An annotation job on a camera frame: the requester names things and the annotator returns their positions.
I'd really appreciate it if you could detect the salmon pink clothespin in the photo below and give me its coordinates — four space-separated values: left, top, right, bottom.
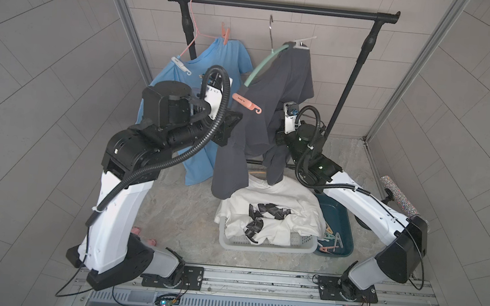
232 93 262 114

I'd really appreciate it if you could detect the dark garment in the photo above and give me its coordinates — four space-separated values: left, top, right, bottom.
211 43 314 200

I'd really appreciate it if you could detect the light blue printed t-shirt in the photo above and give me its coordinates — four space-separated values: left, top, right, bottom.
130 30 256 192

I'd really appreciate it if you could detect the white clothespin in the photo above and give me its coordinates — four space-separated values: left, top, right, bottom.
171 56 192 76

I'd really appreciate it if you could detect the white printed t-shirt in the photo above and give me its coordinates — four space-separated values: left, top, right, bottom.
214 175 326 247

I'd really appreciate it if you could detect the mint green hanger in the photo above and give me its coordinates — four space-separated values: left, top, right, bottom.
244 15 290 87

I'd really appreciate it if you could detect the pink wire hanger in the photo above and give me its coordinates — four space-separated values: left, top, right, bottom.
181 0 217 60

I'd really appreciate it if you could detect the grey clothespin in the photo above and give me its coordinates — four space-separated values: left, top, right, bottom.
293 36 317 50

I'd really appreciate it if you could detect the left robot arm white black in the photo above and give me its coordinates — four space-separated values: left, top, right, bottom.
66 65 242 291

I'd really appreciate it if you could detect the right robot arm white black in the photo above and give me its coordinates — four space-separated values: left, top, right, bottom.
276 102 429 303

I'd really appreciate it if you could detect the glitter microphone on stand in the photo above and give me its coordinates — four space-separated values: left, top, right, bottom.
354 172 423 235

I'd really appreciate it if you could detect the white laundry basket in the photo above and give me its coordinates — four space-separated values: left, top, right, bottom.
214 201 320 254

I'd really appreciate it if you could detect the teal plastic tray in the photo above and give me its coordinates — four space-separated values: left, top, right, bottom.
314 193 354 258

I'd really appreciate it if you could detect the black clothes rack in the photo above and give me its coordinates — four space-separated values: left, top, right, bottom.
157 0 401 151

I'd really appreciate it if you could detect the left circuit board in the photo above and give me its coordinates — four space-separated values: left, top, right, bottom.
154 294 181 306

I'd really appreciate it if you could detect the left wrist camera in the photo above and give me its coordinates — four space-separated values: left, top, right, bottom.
205 73 223 120

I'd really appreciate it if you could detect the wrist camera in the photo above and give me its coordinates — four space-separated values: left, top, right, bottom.
283 101 299 134
205 73 223 120

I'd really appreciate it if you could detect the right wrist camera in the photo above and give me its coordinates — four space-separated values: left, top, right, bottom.
283 101 299 134

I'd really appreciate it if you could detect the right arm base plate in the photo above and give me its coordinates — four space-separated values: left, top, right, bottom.
312 274 378 304

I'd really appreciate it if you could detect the aluminium mounting rail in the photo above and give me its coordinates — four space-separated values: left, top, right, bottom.
75 249 440 306

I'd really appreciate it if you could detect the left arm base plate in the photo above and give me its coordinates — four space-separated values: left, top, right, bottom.
141 265 205 291

